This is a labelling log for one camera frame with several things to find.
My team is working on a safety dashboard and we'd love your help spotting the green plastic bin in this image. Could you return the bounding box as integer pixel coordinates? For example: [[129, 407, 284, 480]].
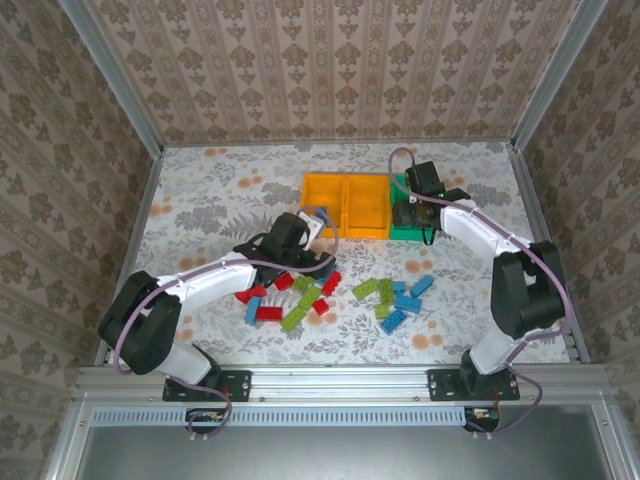
[[388, 172, 442, 245]]

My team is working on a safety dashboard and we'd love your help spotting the yellow plastic bin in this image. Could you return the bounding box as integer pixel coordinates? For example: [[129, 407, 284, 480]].
[[301, 171, 349, 240], [344, 172, 393, 241]]

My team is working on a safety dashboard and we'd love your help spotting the black left connector box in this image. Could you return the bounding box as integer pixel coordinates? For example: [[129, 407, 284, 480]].
[[185, 407, 226, 434]]

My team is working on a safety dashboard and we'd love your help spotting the black connector box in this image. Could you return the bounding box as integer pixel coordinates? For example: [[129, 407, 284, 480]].
[[463, 405, 501, 432], [185, 407, 226, 434]]

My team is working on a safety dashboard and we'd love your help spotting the grey metal panel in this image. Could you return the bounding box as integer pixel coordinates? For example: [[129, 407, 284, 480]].
[[74, 404, 619, 480]]

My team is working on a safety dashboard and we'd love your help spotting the black right connector box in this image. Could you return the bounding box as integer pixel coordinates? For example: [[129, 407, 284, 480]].
[[463, 405, 501, 432]]

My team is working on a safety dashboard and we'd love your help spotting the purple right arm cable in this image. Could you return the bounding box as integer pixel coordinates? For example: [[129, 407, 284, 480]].
[[387, 146, 574, 442]]

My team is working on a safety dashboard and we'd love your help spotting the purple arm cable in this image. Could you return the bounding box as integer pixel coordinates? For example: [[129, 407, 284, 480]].
[[113, 204, 342, 444], [387, 146, 574, 442]]

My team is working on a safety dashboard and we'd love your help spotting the thin aluminium rail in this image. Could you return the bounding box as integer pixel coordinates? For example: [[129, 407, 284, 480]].
[[160, 139, 516, 149]]

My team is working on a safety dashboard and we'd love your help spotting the aluminium side rail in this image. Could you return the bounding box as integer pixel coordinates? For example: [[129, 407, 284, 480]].
[[94, 147, 165, 366], [507, 142, 592, 365]]

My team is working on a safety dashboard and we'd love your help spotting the wide aluminium frame rail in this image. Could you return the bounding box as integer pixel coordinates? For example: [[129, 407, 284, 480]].
[[72, 363, 619, 401]]

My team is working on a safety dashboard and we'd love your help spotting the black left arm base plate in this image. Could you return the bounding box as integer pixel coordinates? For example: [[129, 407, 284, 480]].
[[162, 368, 252, 403]]

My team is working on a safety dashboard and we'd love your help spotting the slotted grey cable duct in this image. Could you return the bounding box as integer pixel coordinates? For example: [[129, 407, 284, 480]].
[[92, 405, 471, 428]]

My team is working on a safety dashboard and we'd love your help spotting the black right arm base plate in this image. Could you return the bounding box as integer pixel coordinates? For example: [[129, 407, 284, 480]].
[[427, 368, 521, 403]]

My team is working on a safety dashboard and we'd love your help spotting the aluminium frame post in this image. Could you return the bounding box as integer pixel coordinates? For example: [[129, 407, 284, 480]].
[[58, 0, 165, 157], [512, 0, 609, 151]]

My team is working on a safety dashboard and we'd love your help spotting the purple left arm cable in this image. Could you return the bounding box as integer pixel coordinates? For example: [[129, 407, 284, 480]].
[[113, 204, 342, 444]]

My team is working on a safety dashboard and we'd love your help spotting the aluminium panel edge rail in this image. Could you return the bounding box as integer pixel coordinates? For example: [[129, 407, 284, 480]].
[[592, 399, 629, 480], [43, 397, 96, 480]]

